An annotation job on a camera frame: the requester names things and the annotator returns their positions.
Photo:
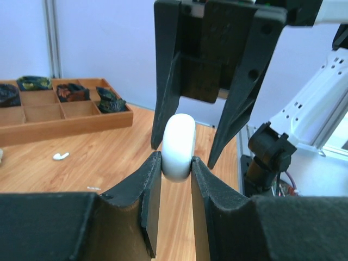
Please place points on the white earbud right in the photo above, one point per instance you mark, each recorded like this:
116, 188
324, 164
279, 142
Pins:
58, 156

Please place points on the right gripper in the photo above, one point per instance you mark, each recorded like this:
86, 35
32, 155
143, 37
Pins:
202, 48

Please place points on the dark rolled sock top-left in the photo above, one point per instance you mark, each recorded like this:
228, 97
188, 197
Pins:
10, 96

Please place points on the dark rolled sock bottom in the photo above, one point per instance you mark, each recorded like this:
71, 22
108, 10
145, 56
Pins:
109, 103

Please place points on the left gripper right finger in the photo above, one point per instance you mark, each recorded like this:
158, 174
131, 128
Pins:
231, 226

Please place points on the dark rolled sock middle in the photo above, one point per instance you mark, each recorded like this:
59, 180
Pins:
72, 92

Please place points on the wooden compartment tray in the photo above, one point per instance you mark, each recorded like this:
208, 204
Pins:
42, 116

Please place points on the beige folded cloth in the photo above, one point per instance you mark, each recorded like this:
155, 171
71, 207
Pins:
1, 155

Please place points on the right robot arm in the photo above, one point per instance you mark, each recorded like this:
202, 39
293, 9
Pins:
319, 105

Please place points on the dark rolled sock top-right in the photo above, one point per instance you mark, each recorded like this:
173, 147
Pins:
34, 83

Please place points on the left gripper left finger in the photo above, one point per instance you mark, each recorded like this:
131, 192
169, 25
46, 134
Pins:
119, 224

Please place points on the white earbud charging case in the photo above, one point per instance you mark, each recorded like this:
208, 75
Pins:
178, 147

